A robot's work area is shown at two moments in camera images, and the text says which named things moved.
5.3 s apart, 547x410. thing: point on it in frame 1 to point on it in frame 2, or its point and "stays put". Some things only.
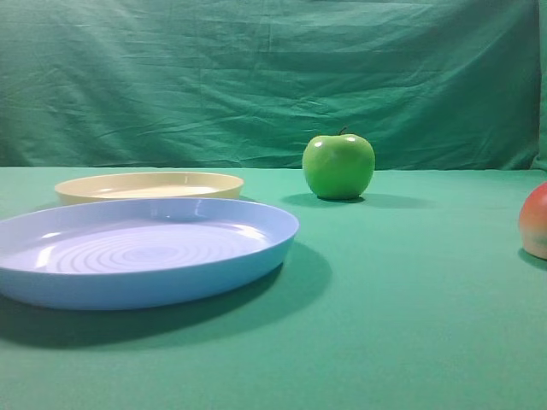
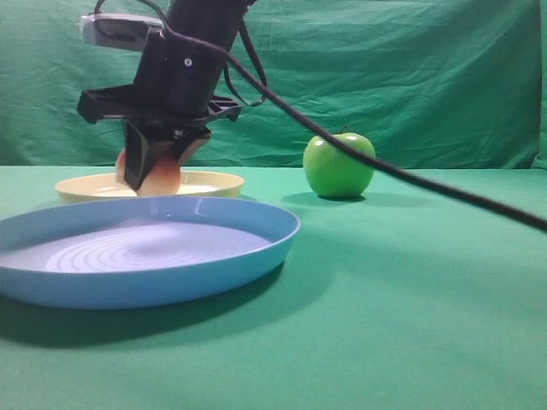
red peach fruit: [533, 223] to [163, 178]
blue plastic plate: [138, 253] stays put
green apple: [338, 166] stays put
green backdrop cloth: [430, 84] stays put
